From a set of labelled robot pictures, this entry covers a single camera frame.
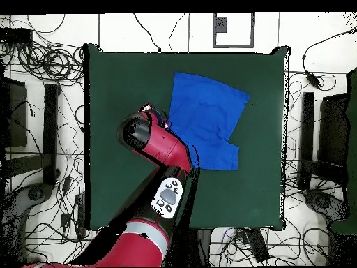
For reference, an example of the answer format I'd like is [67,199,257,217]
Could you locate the black power strip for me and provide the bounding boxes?
[245,228,271,263]
[75,192,87,239]

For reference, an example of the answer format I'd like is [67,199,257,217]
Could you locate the coiled black cable bundle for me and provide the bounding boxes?
[17,41,84,86]

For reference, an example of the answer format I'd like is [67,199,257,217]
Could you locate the thin black cable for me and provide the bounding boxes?
[167,12,187,53]

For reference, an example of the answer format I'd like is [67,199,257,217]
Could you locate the long black stand bar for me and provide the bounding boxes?
[42,83,61,186]
[297,91,315,191]

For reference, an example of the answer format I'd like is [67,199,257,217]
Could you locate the blue shirt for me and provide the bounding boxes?
[167,71,251,172]

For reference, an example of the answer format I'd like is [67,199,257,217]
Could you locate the black cabinet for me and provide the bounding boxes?
[0,76,29,149]
[316,93,350,168]

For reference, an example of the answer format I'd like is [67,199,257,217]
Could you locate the grey square floor frame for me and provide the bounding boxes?
[213,12,255,49]

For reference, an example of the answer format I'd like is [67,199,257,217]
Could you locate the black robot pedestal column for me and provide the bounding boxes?
[178,228,213,267]

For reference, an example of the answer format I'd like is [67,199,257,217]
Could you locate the black adapter cable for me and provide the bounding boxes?
[301,27,357,75]

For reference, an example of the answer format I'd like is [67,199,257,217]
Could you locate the dark green table cloth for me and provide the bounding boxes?
[82,43,291,232]

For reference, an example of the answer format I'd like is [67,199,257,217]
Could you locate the grey stand foot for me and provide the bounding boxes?
[303,188,351,224]
[0,182,54,267]

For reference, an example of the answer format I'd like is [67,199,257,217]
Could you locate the black cable with plug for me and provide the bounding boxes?
[132,12,162,54]

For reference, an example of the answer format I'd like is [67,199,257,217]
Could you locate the black power adapter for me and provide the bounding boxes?
[304,70,321,89]

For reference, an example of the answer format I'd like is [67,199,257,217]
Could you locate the black electronics box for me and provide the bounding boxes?
[0,27,34,45]

